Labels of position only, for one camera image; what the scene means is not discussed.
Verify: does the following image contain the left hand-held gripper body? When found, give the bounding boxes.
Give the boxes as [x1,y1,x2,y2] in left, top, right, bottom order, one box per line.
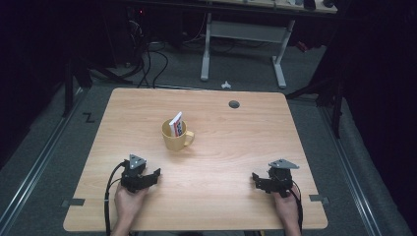
[121,153,151,194]

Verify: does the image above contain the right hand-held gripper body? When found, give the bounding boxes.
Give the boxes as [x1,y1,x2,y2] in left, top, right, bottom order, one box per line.
[262,158,300,199]

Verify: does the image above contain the yellow mug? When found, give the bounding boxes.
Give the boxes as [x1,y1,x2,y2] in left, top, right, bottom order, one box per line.
[160,118,196,152]

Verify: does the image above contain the white squeeze tube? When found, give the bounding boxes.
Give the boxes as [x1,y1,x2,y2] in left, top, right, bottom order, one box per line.
[168,111,184,138]

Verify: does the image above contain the person's right hand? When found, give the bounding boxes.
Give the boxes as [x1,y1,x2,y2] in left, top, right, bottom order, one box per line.
[270,191,302,228]

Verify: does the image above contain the person's left hand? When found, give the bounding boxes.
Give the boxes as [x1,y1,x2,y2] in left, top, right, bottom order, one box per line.
[113,186,149,228]

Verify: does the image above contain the grey tape strip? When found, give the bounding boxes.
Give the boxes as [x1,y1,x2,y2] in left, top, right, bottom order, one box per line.
[61,198,86,207]
[308,194,330,206]

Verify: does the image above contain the black metal stand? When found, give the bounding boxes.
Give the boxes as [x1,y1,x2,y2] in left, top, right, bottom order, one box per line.
[61,57,94,118]
[285,77,346,140]

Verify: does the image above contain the black computer tower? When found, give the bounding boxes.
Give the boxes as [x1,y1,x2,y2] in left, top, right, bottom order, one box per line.
[125,5,149,68]

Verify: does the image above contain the grey-legged wooden desk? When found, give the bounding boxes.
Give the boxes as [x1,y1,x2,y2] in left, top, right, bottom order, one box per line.
[200,0,338,90]

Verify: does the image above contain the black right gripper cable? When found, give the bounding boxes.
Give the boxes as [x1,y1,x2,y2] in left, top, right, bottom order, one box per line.
[290,186,305,236]

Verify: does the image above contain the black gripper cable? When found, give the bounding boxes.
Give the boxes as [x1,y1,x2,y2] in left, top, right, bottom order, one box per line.
[290,186,305,236]
[103,160,128,236]

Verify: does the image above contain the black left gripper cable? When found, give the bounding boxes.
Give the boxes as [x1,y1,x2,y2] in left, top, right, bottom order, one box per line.
[103,160,128,236]

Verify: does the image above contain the metal floor rail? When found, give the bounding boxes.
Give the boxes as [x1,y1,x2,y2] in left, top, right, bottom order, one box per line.
[0,88,87,235]
[319,106,385,236]

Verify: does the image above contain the black floor cables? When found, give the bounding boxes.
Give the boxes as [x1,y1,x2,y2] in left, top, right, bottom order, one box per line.
[126,40,170,89]

